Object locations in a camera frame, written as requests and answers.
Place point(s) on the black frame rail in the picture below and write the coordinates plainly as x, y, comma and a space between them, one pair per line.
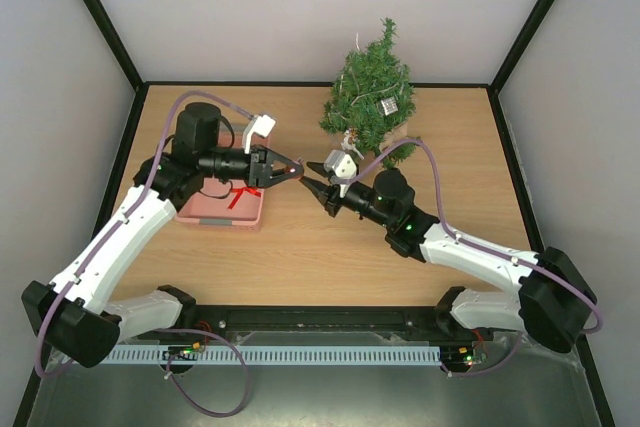
409, 323

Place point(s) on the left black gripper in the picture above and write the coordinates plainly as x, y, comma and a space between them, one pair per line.
260, 171

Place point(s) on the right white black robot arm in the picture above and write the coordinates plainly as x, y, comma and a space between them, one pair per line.
540, 294

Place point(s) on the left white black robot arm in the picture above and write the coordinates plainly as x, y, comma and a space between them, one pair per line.
74, 312

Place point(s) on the light blue cable duct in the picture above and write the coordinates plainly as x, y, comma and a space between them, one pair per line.
278, 355

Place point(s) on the clear led string lights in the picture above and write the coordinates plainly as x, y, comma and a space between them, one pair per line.
369, 75

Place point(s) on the silver reindeer ornament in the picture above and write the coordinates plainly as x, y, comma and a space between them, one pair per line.
348, 143

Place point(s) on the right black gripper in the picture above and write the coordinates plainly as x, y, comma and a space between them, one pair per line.
333, 197

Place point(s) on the small green christmas tree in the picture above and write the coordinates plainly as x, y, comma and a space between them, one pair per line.
369, 126

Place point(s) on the silver gift box ornament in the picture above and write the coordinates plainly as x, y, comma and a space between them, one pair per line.
388, 106

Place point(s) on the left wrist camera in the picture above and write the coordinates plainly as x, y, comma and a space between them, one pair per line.
260, 125

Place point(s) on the red ribbon bow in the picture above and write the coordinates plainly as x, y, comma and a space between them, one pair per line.
238, 193

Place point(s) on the beige felt ornament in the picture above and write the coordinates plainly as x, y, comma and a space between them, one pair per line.
396, 138

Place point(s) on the pink plastic basket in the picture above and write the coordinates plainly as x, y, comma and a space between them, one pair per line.
209, 208

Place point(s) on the pink bauble ornament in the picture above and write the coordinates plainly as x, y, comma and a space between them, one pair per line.
299, 169

